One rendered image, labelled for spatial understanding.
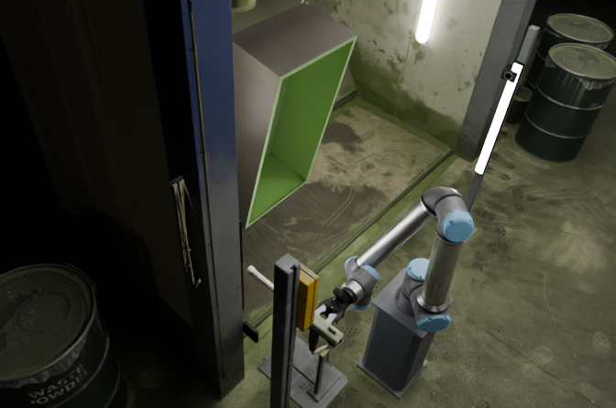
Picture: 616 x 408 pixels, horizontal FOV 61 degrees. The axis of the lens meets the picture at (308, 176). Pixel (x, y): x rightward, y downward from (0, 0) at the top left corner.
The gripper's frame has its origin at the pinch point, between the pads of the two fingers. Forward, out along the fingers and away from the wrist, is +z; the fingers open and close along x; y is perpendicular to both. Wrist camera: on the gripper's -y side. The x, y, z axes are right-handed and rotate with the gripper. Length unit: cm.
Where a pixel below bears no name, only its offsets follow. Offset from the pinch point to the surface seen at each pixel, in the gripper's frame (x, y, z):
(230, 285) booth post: 46.4, 16.7, 3.3
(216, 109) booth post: 47, -78, 5
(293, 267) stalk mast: -2, -54, 20
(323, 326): -4.6, -5.1, 2.5
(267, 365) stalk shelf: 12.9, 30.4, 13.6
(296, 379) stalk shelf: -0.2, 30.4, 9.6
